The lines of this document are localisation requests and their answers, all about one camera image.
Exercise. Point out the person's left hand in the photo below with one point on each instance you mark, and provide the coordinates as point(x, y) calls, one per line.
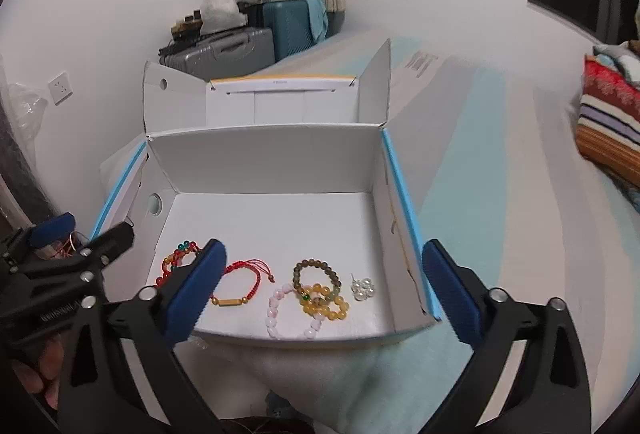
point(32, 374)

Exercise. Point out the clear plastic bag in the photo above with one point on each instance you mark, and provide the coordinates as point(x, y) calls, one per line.
point(22, 114)

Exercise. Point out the teal suitcase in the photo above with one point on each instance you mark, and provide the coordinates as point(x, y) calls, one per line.
point(287, 29)

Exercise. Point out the clear bead jewelry piece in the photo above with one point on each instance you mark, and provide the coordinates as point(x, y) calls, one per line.
point(362, 289)

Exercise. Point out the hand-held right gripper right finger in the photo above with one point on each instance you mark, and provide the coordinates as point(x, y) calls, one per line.
point(452, 296)

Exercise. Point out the striped folded blanket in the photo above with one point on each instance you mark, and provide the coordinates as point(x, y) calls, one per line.
point(610, 124)

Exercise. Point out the teal cloth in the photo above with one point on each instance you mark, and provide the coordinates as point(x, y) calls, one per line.
point(316, 17)

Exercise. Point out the white cardboard box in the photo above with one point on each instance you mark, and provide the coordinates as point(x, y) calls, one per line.
point(270, 224)

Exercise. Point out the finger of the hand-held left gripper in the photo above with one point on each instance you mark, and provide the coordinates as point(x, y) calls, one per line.
point(107, 241)
point(50, 228)

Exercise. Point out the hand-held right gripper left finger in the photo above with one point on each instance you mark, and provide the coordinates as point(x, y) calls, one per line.
point(192, 296)

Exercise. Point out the white wall socket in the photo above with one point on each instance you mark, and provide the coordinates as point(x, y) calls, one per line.
point(60, 88)

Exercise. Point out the striped bed mattress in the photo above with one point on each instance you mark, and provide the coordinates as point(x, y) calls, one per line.
point(500, 214)

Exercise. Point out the white plastic bag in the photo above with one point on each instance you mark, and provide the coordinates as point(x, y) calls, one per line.
point(222, 14)

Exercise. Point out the grey suitcase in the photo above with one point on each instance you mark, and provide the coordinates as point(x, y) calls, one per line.
point(220, 54)

